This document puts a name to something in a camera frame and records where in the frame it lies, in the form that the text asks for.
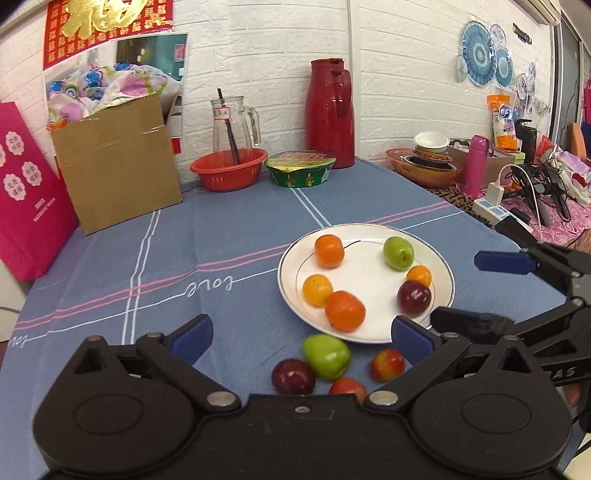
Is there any orange patterned bowl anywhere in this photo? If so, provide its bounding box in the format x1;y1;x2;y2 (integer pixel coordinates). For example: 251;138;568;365
386;148;464;188

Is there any blue striped tablecloth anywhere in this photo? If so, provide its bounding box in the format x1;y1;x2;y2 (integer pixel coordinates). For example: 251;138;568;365
1;161;564;479

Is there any large orange mandarin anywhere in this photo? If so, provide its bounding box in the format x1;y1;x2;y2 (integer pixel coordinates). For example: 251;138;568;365
325;291;366;333

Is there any red thermos jug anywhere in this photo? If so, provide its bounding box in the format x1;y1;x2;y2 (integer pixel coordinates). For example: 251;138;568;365
304;58;356;169

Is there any red plastic basin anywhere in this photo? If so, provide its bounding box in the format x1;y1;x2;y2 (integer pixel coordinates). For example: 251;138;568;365
189;148;267;192

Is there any small orange kumquat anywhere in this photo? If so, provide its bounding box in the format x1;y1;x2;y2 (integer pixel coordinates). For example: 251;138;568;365
406;265;432;287

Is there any small yellow-orange kumquat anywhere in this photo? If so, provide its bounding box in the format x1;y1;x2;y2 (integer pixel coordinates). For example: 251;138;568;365
301;274;334;308

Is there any green instant noodle bowl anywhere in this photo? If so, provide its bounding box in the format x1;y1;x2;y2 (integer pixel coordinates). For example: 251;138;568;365
264;150;335;188

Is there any white power strip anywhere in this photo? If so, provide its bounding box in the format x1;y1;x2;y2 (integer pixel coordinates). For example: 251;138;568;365
472;198;533;233

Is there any floral cloth in box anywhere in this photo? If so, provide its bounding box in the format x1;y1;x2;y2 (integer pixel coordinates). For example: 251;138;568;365
46;63;182;132

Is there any orange tangerine with stem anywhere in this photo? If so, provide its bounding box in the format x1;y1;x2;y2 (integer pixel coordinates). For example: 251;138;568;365
315;234;345;269

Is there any white cup on bowls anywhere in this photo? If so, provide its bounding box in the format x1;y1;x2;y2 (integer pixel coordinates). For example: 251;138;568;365
414;131;450;153

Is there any glass pitcher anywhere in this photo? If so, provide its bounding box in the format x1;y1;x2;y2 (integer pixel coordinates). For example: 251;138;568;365
211;96;262;152

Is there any pink water bottle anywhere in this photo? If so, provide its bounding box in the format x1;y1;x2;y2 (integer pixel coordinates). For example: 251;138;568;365
461;135;489;198

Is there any white round plate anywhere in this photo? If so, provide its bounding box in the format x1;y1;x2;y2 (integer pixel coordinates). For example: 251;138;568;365
277;223;456;344

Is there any pink shopping bag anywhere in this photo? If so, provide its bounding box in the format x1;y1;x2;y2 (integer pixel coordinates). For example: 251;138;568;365
0;102;78;282

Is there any red fu wall poster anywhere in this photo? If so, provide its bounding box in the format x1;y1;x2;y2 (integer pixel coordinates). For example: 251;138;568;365
43;0;173;70

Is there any green apple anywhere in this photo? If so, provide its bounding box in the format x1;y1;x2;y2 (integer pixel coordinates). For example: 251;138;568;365
301;334;352;381
383;236;415;271

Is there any orange snack bag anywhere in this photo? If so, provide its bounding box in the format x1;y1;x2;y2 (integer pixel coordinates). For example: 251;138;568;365
487;94;519;152

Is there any brown cardboard box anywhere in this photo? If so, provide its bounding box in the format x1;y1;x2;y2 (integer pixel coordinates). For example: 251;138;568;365
51;95;182;234

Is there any dark red plum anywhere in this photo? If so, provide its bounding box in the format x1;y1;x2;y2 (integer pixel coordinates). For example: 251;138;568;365
397;280;432;317

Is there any blue decorative wall plate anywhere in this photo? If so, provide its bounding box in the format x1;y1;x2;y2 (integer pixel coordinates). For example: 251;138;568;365
460;21;496;87

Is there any black stirring stick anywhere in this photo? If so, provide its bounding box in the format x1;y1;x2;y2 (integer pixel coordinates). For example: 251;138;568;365
217;88;240;165

